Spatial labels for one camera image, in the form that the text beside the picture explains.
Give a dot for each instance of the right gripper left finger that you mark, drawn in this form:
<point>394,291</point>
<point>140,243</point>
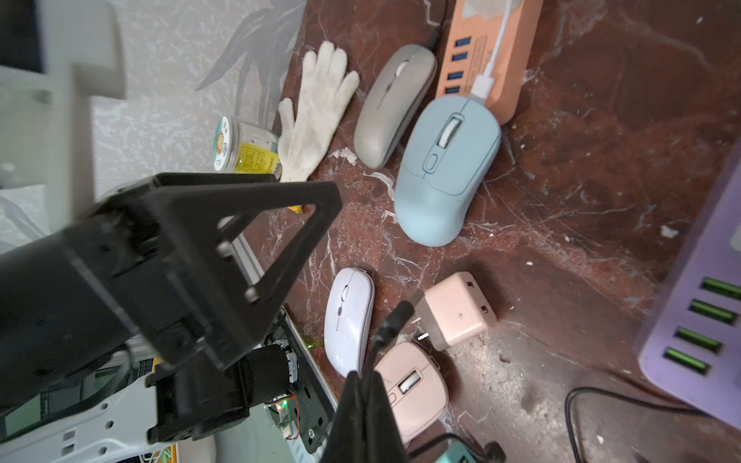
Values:
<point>353,437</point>

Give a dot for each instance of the light blue wireless mouse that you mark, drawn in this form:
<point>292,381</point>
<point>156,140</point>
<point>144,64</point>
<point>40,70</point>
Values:
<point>448,154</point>

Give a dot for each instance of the pink wireless mouse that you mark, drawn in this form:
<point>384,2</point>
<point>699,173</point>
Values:
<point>416,390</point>

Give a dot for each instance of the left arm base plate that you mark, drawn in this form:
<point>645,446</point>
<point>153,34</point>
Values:
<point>304,414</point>

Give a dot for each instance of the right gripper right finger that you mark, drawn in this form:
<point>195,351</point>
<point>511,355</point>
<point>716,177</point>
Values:
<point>385,442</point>

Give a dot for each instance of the pink usb charger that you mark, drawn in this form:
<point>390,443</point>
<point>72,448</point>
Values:
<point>454,311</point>

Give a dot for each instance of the white work glove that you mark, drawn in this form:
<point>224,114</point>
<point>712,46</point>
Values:
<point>310,123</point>

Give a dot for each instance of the lavender white wireless mouse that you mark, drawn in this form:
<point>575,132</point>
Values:
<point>347,321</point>

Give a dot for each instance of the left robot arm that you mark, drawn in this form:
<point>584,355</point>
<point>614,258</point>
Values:
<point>131,414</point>

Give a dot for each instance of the orange power strip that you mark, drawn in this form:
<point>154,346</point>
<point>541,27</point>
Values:
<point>494,38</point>

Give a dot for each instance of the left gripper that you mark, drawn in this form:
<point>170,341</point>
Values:
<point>144,262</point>

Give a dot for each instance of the purple power strip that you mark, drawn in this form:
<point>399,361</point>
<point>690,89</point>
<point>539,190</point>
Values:
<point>690,345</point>

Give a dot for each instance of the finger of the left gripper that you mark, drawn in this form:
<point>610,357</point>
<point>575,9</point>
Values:
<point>200,215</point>

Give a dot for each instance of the grey wireless mouse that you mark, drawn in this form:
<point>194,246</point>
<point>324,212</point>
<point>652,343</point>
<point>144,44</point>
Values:
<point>391,103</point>

